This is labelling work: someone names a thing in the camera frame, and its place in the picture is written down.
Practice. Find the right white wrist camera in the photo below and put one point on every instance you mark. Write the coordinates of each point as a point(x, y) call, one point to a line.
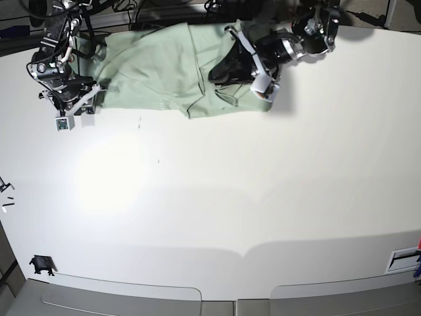
point(64, 123)

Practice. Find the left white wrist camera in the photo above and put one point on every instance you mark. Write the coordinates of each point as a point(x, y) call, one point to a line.
point(265, 88)

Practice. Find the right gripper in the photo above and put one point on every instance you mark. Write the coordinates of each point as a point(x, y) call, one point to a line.
point(72, 96)

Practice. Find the small black and white parts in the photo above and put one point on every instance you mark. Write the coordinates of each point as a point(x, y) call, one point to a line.
point(7, 204)

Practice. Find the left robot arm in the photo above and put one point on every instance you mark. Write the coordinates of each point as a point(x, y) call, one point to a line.
point(312, 31)

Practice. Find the light green T-shirt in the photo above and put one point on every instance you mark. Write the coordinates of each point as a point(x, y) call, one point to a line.
point(167, 69)

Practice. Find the black clamp on table edge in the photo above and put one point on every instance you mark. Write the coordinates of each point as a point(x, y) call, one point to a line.
point(43, 263)

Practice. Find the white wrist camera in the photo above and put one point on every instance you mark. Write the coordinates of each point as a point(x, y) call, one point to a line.
point(64, 123)
point(265, 88)

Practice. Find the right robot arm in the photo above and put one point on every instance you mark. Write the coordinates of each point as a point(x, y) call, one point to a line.
point(67, 32)

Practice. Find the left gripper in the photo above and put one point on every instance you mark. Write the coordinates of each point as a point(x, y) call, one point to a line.
point(241, 65)

